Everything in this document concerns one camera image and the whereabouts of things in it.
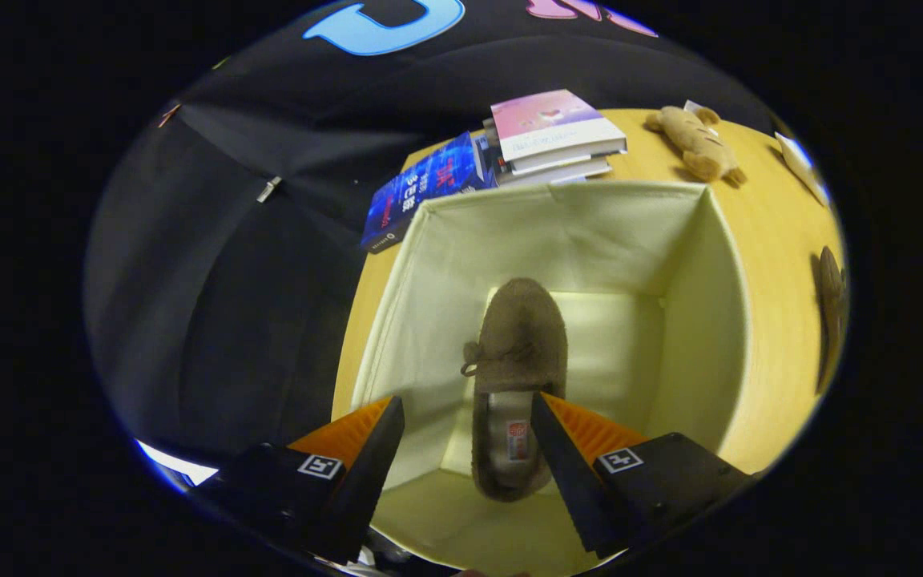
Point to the pale blue book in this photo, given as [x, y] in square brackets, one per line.
[558, 176]

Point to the silver clip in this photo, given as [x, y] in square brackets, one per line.
[269, 189]

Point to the cream fabric storage box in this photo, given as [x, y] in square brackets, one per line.
[574, 232]

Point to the brown fuzzy slipper shoe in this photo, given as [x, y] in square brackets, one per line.
[830, 304]
[517, 336]

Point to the copper clip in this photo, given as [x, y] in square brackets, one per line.
[169, 114]

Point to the brown plush toy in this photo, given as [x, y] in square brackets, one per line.
[698, 144]

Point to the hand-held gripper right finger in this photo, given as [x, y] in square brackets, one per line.
[570, 481]

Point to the white stuffed toy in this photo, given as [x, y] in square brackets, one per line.
[802, 164]

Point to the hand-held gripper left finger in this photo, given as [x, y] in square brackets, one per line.
[365, 481]

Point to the white-edged book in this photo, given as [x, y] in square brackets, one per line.
[566, 163]

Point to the pink cover book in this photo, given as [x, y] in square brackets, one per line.
[550, 120]

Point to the blue cover book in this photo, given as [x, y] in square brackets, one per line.
[429, 188]

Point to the lit computer monitor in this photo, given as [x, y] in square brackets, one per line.
[181, 467]

